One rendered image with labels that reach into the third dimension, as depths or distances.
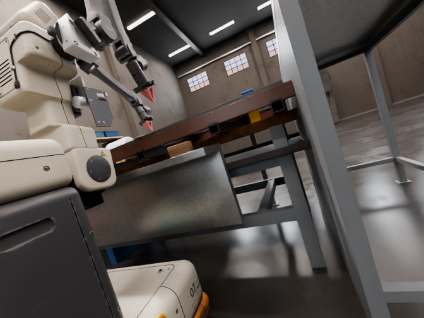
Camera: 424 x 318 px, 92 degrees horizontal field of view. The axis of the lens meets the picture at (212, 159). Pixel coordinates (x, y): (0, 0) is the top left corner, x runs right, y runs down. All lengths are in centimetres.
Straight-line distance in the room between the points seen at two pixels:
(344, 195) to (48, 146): 71
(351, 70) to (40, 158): 1219
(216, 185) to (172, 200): 25
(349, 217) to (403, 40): 1270
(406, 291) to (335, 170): 34
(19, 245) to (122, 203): 80
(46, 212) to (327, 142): 65
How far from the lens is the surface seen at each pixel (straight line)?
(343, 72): 1223
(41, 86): 92
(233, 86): 1207
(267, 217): 106
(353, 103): 1213
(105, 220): 143
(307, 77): 57
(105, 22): 104
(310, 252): 111
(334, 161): 58
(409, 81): 1296
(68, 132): 86
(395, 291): 74
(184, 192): 102
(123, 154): 125
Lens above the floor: 67
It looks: 3 degrees down
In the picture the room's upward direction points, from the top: 18 degrees counter-clockwise
